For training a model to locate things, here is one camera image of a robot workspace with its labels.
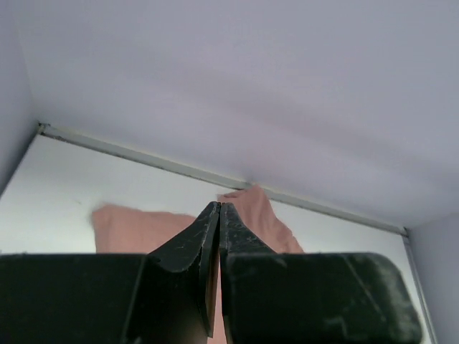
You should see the pink printed t-shirt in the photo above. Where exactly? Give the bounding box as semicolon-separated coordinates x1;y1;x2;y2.
91;183;306;344

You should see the aluminium table rail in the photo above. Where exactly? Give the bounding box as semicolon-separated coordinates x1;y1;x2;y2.
37;123;409;237
403;229;437;344

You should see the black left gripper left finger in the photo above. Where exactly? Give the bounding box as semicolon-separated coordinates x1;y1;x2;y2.
1;202;219;343

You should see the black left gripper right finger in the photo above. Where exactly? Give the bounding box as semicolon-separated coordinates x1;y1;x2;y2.
219;203;422;343

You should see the aluminium right table rail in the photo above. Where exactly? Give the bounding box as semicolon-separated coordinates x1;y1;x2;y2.
403;229;437;344

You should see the aluminium back table rail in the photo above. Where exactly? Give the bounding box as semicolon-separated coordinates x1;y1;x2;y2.
37;123;409;237

